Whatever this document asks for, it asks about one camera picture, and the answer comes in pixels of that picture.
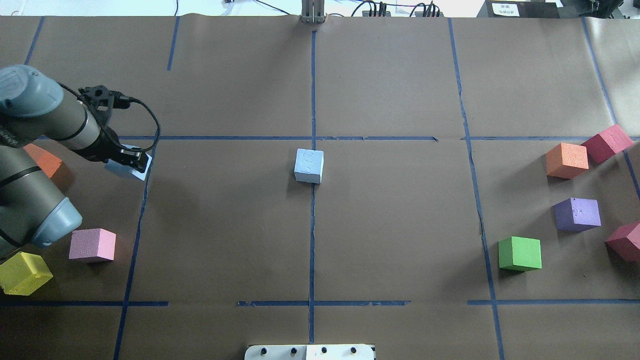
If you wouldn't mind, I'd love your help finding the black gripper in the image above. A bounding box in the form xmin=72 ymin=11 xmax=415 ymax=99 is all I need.
xmin=87 ymin=131 xmax=150 ymax=173

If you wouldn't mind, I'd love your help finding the light blue block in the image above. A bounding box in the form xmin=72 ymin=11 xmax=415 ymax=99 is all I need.
xmin=105 ymin=144 xmax=153 ymax=182
xmin=294 ymin=148 xmax=324 ymax=184

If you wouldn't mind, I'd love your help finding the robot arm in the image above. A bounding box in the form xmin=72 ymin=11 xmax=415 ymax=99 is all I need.
xmin=0 ymin=64 xmax=153 ymax=259

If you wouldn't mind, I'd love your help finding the orange foam block left side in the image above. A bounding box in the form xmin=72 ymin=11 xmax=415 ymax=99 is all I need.
xmin=23 ymin=144 xmax=63 ymax=179

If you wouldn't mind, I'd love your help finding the orange foam block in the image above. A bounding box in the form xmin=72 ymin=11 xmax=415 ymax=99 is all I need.
xmin=23 ymin=144 xmax=63 ymax=179
xmin=544 ymin=142 xmax=590 ymax=180

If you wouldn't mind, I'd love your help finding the pink foam block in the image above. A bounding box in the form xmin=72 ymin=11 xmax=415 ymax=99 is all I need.
xmin=68 ymin=228 xmax=117 ymax=264

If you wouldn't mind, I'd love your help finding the yellow foam block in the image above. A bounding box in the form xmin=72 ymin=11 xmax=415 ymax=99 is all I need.
xmin=0 ymin=251 xmax=54 ymax=296

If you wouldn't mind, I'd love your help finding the green foam block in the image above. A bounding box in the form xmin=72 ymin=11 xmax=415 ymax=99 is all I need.
xmin=497 ymin=236 xmax=543 ymax=272

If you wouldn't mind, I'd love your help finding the orange foam block right side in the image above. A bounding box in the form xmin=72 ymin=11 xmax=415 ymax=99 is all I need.
xmin=544 ymin=142 xmax=590 ymax=180

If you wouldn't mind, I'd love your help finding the purple foam block right side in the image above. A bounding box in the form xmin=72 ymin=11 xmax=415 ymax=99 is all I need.
xmin=551 ymin=197 xmax=602 ymax=233

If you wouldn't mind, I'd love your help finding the dark red foam block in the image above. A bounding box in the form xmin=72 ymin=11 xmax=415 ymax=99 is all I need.
xmin=582 ymin=124 xmax=633 ymax=164
xmin=605 ymin=221 xmax=640 ymax=262

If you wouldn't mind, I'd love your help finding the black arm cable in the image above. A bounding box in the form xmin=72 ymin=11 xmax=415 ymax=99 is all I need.
xmin=57 ymin=82 xmax=162 ymax=154

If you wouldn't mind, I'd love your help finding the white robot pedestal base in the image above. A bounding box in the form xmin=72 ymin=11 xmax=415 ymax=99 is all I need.
xmin=244 ymin=343 xmax=377 ymax=360

